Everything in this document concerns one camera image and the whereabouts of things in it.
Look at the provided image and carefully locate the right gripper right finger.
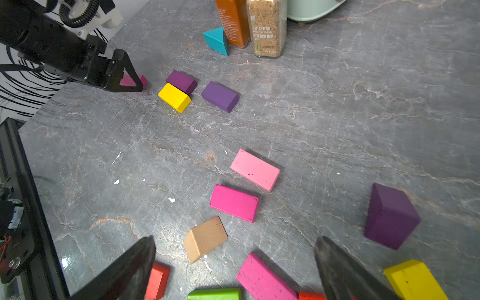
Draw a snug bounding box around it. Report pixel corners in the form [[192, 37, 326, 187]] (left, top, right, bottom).
[[314, 236, 400, 300]]

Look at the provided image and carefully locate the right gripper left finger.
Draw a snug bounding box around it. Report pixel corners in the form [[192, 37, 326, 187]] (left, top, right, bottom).
[[70, 236, 156, 300]]

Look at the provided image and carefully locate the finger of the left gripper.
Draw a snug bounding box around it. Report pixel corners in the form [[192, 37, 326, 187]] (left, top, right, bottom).
[[106, 49, 144, 93]]

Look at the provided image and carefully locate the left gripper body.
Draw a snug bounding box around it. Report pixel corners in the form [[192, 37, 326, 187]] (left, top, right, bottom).
[[76, 35, 118, 90]]

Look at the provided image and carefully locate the magenta block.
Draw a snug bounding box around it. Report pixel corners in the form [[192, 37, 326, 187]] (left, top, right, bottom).
[[236, 252, 298, 300], [120, 74, 148, 90], [209, 184, 260, 223]]

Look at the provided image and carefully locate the yellow block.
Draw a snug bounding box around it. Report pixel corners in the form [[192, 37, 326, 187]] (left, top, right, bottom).
[[158, 83, 191, 113], [384, 260, 448, 300]]

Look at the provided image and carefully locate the purple block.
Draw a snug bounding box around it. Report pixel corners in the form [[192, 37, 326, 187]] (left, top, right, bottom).
[[166, 70, 198, 96], [201, 82, 240, 113], [364, 183, 421, 250]]

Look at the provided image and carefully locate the light pink block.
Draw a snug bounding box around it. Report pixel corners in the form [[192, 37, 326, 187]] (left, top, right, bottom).
[[231, 149, 280, 193]]

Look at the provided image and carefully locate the beige spice jar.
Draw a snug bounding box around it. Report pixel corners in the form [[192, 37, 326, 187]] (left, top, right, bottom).
[[247, 0, 288, 58]]

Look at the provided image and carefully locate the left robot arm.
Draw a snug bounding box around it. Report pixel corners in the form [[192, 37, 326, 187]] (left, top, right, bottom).
[[1, 1, 146, 93]]

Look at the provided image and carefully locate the red block lower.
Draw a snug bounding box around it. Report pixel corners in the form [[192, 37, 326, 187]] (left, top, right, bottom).
[[145, 262, 171, 300]]

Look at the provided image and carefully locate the red block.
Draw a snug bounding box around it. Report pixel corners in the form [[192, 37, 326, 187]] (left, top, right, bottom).
[[298, 291, 327, 300], [145, 262, 171, 300]]

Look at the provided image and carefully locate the red block upper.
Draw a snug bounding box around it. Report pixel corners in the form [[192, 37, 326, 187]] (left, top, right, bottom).
[[298, 291, 327, 300]]

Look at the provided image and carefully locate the magenta block bottom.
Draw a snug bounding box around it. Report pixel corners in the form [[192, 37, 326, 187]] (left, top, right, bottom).
[[236, 252, 298, 300]]

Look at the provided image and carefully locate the tan wooden block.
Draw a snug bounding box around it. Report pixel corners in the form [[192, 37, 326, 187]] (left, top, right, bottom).
[[184, 216, 228, 264]]

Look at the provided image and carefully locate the teal triangle block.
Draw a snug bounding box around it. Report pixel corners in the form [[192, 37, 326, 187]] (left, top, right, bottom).
[[203, 27, 228, 56]]

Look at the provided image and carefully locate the green block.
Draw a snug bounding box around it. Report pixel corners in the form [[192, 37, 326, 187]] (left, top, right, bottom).
[[187, 287, 243, 300]]

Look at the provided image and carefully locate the brown spice jar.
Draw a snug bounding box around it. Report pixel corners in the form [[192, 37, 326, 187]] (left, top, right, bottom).
[[216, 0, 251, 48]]

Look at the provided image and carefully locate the mint green toaster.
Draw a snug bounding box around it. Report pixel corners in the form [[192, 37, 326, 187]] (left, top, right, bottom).
[[287, 0, 346, 23]]

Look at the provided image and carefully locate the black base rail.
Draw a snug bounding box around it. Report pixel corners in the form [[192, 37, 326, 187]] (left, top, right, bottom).
[[1, 118, 70, 300]]

